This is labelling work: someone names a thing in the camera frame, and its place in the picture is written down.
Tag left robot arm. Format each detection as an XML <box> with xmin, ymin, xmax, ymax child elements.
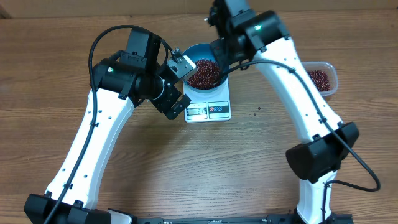
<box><xmin>24</xmin><ymin>25</ymin><xmax>197</xmax><ymax>223</ymax></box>

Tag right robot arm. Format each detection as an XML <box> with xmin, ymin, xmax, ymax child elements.
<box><xmin>208</xmin><ymin>0</ymin><xmax>359</xmax><ymax>223</ymax></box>

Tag blue bowl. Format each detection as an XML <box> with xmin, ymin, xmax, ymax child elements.
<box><xmin>183</xmin><ymin>44</ymin><xmax>227</xmax><ymax>93</ymax></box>

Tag red beans in bowl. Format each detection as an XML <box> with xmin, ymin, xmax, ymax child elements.
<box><xmin>187</xmin><ymin>59</ymin><xmax>221</xmax><ymax>90</ymax></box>

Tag white kitchen scale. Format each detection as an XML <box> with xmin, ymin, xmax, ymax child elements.
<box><xmin>183</xmin><ymin>78</ymin><xmax>232</xmax><ymax>123</ymax></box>

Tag red beans in container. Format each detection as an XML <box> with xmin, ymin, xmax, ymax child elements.
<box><xmin>307</xmin><ymin>70</ymin><xmax>331</xmax><ymax>92</ymax></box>

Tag clear plastic container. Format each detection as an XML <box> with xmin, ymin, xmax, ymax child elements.
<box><xmin>302</xmin><ymin>62</ymin><xmax>338</xmax><ymax>96</ymax></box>

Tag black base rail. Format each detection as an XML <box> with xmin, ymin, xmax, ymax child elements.
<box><xmin>108</xmin><ymin>203</ymin><xmax>354</xmax><ymax>224</ymax></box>

